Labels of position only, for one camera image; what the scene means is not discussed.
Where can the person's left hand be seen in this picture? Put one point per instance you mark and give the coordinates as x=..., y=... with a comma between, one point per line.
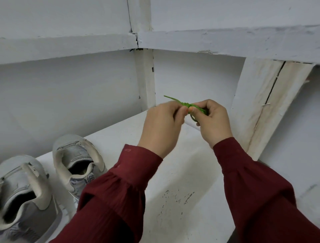
x=160, y=127

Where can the person's right hand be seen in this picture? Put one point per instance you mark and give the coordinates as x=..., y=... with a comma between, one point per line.
x=215, y=122

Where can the green shoelace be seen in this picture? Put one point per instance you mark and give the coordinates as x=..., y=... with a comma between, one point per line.
x=186, y=104
x=192, y=117

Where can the grey mesh shoe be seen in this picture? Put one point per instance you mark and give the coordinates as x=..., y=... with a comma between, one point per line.
x=77, y=160
x=27, y=210

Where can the person's left forearm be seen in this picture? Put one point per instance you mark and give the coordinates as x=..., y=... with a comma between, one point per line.
x=110, y=200

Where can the person's right forearm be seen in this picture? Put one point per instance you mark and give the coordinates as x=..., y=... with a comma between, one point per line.
x=265, y=195

